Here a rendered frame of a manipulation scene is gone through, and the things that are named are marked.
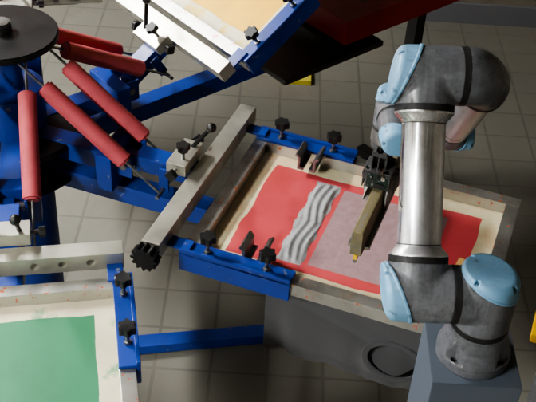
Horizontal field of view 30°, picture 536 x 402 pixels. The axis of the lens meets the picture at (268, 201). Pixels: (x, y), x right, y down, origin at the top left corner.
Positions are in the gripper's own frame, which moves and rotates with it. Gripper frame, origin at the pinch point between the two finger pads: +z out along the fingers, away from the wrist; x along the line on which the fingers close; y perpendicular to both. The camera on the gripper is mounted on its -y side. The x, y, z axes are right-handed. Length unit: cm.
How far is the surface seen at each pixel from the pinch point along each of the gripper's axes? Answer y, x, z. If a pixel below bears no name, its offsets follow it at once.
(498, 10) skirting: -319, -5, 98
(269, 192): -7.7, -32.1, 13.5
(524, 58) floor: -289, 16, 108
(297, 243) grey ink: 10.7, -17.7, 12.9
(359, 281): 17.5, 1.6, 13.7
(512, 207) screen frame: -24.6, 33.3, 10.0
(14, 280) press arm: 49, -80, 16
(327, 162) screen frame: -25.7, -20.9, 11.5
